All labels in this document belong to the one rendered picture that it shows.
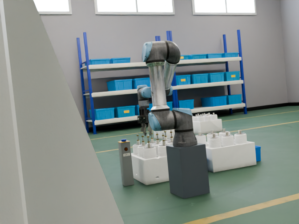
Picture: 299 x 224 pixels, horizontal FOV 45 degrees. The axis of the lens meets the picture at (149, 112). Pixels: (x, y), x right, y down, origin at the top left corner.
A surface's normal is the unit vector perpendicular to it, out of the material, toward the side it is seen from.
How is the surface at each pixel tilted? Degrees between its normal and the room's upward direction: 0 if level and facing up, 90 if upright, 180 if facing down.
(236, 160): 90
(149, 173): 90
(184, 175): 90
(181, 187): 90
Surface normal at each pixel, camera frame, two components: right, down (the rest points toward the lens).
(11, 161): 0.73, -0.04
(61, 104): 0.40, 0.00
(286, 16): -0.91, 0.11
